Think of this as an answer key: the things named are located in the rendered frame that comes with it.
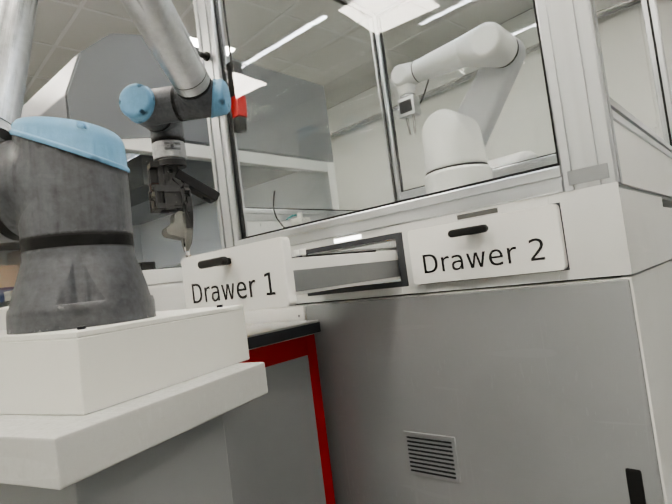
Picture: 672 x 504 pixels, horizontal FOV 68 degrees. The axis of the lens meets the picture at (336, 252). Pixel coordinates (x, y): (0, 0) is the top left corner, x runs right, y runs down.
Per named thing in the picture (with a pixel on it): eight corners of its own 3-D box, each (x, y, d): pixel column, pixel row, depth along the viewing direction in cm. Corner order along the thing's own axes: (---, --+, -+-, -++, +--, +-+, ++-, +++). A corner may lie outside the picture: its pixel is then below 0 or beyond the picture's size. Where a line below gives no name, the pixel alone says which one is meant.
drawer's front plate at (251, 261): (289, 306, 77) (281, 236, 78) (186, 315, 96) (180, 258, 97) (297, 304, 79) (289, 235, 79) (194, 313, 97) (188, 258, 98)
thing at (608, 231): (632, 274, 76) (617, 181, 77) (228, 310, 143) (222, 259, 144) (697, 249, 148) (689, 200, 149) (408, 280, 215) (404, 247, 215)
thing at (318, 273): (289, 296, 80) (285, 258, 80) (198, 305, 97) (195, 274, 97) (420, 275, 110) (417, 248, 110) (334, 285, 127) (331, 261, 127)
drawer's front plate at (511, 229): (565, 269, 81) (555, 203, 81) (413, 285, 100) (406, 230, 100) (568, 269, 82) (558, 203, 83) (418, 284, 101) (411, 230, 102)
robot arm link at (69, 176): (98, 228, 51) (87, 98, 51) (-24, 242, 52) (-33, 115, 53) (153, 236, 63) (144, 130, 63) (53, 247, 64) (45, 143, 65)
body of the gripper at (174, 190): (150, 216, 117) (145, 166, 118) (187, 214, 122) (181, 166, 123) (157, 210, 111) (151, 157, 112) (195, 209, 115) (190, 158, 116)
